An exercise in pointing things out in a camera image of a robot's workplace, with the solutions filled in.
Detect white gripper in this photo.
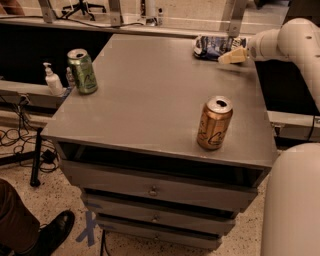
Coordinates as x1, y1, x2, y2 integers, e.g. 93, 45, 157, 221
218, 29, 281, 64

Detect blue chip bag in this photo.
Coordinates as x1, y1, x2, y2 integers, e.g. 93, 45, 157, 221
194, 36, 247, 61

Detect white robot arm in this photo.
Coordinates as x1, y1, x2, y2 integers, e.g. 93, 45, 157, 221
218, 18, 320, 256

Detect gold soda can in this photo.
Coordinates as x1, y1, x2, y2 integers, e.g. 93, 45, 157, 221
197, 96, 233, 150

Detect grey drawer cabinet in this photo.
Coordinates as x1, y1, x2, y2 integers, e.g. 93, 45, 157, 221
41, 33, 282, 252

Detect top grey drawer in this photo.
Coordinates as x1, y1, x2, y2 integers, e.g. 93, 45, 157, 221
61, 160, 257, 211

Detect grey drawer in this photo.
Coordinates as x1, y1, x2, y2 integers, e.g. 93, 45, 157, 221
81, 193, 235, 235
96, 216, 222, 250
61, 160, 257, 211

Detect green soda can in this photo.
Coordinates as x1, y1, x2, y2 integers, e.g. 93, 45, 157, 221
67, 48, 98, 94

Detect small clear bottle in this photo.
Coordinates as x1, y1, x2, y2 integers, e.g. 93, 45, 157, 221
66, 67, 76, 88

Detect white pump bottle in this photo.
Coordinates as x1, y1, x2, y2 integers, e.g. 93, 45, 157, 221
43, 62, 63, 96

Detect bottom grey drawer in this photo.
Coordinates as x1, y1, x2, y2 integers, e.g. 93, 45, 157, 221
96, 216, 222, 250

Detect middle grey drawer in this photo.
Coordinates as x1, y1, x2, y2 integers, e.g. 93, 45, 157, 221
81, 193, 235, 235

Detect blue tape cross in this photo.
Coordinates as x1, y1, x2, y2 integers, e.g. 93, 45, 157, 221
75, 208, 102, 248

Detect grey shelf ledge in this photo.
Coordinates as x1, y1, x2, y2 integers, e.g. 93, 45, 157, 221
0, 80, 68, 109

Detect black stand leg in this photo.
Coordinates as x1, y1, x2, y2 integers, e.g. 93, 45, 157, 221
30, 128, 42, 187

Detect black leather shoe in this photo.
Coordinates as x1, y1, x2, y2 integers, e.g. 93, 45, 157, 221
23, 210, 75, 256

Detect brown trouser leg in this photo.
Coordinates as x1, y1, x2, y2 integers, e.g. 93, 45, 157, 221
0, 179, 40, 254

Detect black floor cables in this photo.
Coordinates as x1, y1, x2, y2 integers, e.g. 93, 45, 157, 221
0, 94, 61, 174

